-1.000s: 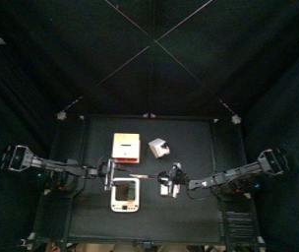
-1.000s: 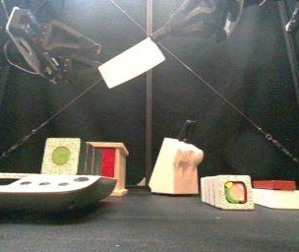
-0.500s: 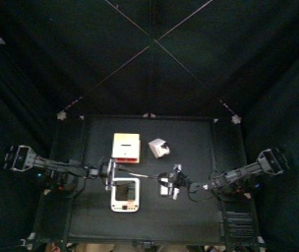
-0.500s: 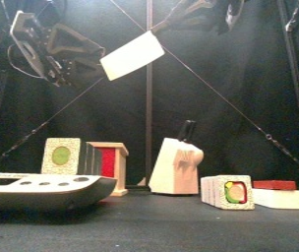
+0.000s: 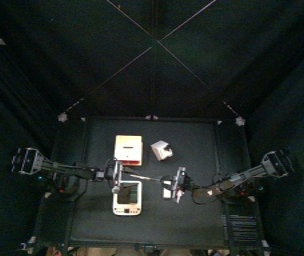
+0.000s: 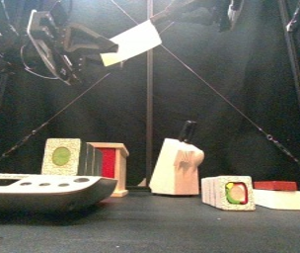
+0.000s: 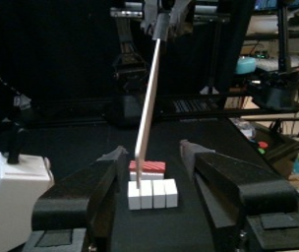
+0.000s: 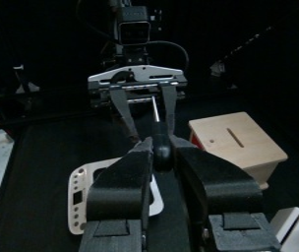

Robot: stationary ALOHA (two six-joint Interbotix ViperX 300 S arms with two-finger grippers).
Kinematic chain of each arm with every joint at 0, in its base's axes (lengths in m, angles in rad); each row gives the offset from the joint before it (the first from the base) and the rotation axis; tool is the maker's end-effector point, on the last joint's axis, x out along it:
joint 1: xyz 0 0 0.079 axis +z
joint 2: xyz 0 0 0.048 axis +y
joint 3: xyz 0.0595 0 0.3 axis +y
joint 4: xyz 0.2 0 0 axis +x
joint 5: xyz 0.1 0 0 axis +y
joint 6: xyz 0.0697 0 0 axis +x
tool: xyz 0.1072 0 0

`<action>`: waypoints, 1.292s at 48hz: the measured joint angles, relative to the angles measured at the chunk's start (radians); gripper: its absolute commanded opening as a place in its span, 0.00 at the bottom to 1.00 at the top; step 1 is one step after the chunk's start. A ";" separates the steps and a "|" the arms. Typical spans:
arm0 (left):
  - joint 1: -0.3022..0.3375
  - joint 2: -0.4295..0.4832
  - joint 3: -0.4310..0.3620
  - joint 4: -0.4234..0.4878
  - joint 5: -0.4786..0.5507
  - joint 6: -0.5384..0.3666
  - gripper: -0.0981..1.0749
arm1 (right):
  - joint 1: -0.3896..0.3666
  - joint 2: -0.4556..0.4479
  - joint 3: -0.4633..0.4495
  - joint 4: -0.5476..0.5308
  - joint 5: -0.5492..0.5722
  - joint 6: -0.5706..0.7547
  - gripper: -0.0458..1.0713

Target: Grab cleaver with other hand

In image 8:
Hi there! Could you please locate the thin frame string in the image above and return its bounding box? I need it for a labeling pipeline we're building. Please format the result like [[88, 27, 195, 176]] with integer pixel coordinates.
[[223, 24, 276, 63]]

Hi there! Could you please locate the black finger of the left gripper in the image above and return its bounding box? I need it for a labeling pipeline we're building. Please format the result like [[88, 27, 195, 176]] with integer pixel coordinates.
[[157, 81, 180, 139], [108, 88, 141, 145]]

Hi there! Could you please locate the white toy tablet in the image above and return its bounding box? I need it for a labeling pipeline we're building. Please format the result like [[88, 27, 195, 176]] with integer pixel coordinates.
[[66, 156, 165, 236]]

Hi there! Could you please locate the black left camera cable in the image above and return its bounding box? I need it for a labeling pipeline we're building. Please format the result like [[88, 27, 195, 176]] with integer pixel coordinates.
[[145, 39, 191, 75]]

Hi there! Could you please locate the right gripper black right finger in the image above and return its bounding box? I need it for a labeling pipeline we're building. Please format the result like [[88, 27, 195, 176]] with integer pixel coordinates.
[[170, 135, 283, 252]]

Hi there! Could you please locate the grey frame clamp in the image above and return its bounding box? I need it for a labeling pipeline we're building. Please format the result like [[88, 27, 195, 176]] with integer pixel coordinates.
[[11, 64, 39, 95], [207, 59, 239, 91]]

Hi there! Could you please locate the white slotted knife holder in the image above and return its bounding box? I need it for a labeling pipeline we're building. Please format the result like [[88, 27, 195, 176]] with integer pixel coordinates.
[[268, 206, 299, 252]]

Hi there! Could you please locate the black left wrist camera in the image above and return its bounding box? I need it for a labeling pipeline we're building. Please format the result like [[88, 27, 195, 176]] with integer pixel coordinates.
[[114, 5, 152, 46]]

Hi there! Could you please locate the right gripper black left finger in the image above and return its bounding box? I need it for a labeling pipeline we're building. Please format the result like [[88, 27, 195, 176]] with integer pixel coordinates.
[[78, 136, 156, 252]]

